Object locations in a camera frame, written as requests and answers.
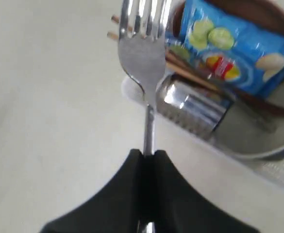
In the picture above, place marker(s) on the wooden chopstick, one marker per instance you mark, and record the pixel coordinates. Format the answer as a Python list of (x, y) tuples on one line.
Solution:
[(186, 72), (226, 92)]

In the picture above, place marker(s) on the blue chips bag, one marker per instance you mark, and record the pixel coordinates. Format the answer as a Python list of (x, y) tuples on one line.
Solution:
[(236, 50)]

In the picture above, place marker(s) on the silver metal fork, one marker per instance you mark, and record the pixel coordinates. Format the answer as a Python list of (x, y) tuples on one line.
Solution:
[(141, 51)]

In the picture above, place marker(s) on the brown wooden spoon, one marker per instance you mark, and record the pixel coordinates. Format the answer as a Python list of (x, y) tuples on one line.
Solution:
[(259, 103)]

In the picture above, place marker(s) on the brown round plate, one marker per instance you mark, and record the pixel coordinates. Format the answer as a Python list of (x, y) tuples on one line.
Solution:
[(263, 13)]

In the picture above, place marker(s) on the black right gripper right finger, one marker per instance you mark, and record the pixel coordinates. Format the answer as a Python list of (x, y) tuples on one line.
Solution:
[(182, 209)]

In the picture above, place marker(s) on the white and black bowl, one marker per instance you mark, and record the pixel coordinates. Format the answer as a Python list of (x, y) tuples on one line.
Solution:
[(240, 136)]

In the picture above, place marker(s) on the white perforated plastic basket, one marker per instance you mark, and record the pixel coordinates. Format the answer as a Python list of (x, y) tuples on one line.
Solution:
[(269, 171)]

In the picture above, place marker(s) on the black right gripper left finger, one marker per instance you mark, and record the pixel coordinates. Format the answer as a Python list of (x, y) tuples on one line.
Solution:
[(114, 209)]

